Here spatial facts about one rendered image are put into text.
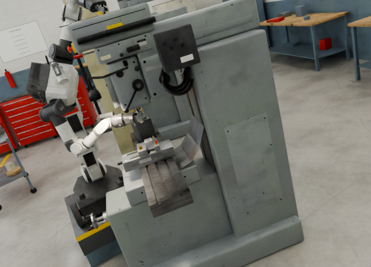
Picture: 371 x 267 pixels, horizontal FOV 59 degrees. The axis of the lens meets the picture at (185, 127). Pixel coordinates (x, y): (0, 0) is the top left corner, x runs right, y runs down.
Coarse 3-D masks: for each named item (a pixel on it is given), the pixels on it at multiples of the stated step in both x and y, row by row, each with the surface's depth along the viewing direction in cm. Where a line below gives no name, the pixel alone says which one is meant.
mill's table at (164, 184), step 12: (132, 132) 287; (156, 132) 271; (144, 168) 216; (156, 168) 211; (168, 168) 209; (144, 180) 200; (156, 180) 196; (168, 180) 192; (180, 180) 189; (156, 192) 187; (168, 192) 183; (180, 192) 180; (156, 204) 174; (168, 204) 175; (180, 204) 177; (156, 216) 176
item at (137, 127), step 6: (144, 120) 248; (150, 120) 250; (132, 126) 264; (138, 126) 247; (144, 126) 249; (150, 126) 251; (138, 132) 252; (144, 132) 250; (150, 132) 252; (138, 138) 263; (144, 138) 252
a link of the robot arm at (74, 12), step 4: (68, 4) 213; (68, 8) 217; (72, 8) 214; (76, 8) 215; (80, 8) 223; (68, 12) 219; (72, 12) 220; (76, 12) 221; (80, 12) 222; (68, 16) 221; (72, 16) 221; (76, 16) 222; (80, 16) 222
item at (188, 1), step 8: (176, 0) 977; (184, 0) 982; (192, 0) 987; (224, 0) 950; (256, 0) 849; (152, 8) 1012; (160, 8) 973; (168, 8) 978; (192, 8) 995; (264, 16) 867
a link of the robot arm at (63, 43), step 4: (60, 40) 227; (64, 40) 225; (60, 44) 226; (64, 44) 226; (68, 44) 227; (60, 48) 225; (64, 48) 226; (60, 52) 225; (64, 52) 227; (68, 52) 229; (56, 56) 225; (60, 56) 226; (64, 56) 228; (68, 56) 230
